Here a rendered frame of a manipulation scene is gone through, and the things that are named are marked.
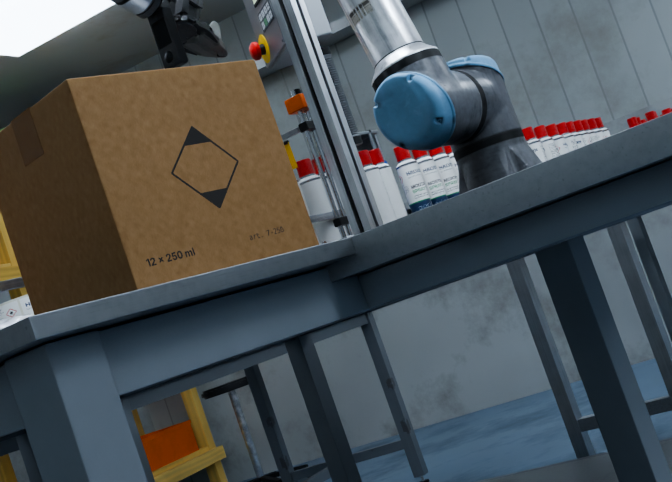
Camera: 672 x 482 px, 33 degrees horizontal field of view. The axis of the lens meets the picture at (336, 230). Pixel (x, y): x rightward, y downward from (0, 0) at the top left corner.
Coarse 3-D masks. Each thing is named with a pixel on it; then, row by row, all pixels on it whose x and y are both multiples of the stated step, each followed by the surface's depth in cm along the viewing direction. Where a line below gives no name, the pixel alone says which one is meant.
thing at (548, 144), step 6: (540, 126) 322; (534, 132) 323; (540, 132) 322; (546, 132) 322; (540, 138) 322; (546, 138) 321; (552, 138) 322; (546, 144) 320; (552, 144) 321; (546, 150) 320; (552, 150) 320; (546, 156) 320; (552, 156) 320
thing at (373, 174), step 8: (360, 152) 248; (368, 152) 249; (368, 160) 248; (368, 168) 247; (376, 168) 248; (368, 176) 247; (376, 176) 247; (376, 184) 247; (384, 184) 249; (376, 192) 247; (384, 192) 247; (376, 200) 247; (384, 200) 247; (384, 208) 246; (392, 208) 248; (384, 216) 246; (392, 216) 247
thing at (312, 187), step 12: (300, 168) 232; (312, 168) 233; (300, 180) 232; (312, 180) 231; (312, 192) 230; (324, 192) 231; (312, 204) 230; (324, 204) 230; (324, 228) 230; (336, 228) 231; (324, 240) 230
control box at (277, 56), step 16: (304, 0) 223; (320, 0) 224; (256, 16) 232; (320, 16) 223; (256, 32) 235; (272, 32) 225; (320, 32) 222; (272, 48) 228; (272, 64) 233; (288, 64) 236
